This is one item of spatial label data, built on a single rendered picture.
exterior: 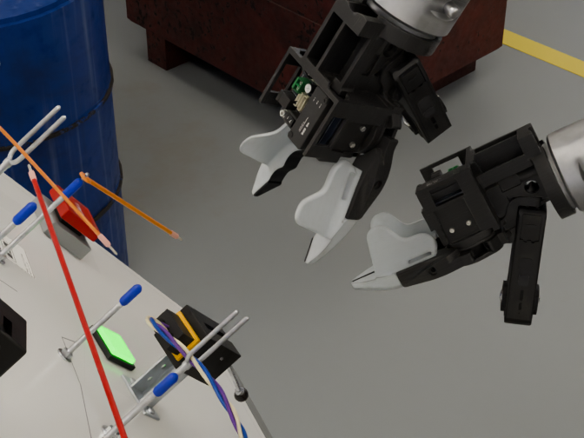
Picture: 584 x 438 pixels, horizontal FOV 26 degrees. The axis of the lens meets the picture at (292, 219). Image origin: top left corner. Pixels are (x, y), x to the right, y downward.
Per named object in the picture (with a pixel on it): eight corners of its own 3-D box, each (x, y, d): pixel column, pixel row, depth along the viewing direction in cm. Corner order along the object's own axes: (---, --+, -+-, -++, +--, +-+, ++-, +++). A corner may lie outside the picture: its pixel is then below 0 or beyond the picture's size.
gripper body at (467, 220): (413, 171, 117) (533, 115, 113) (454, 249, 119) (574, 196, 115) (407, 197, 110) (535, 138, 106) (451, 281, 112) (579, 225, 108)
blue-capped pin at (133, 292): (73, 365, 103) (149, 295, 102) (62, 360, 102) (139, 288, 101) (65, 352, 104) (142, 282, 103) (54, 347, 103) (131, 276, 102)
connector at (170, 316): (194, 364, 109) (210, 348, 108) (164, 348, 105) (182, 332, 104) (177, 340, 110) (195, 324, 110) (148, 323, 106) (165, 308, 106)
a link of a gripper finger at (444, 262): (396, 258, 116) (482, 219, 114) (406, 274, 117) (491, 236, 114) (393, 277, 112) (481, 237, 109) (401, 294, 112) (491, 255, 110)
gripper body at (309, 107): (251, 105, 99) (328, -26, 93) (328, 116, 105) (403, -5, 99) (301, 166, 94) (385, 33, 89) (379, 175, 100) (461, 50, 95)
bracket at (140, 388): (158, 421, 110) (200, 383, 110) (143, 414, 108) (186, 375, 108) (135, 382, 113) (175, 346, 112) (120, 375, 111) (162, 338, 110)
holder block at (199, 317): (208, 386, 111) (242, 356, 111) (175, 369, 107) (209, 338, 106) (186, 352, 113) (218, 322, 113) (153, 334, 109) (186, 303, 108)
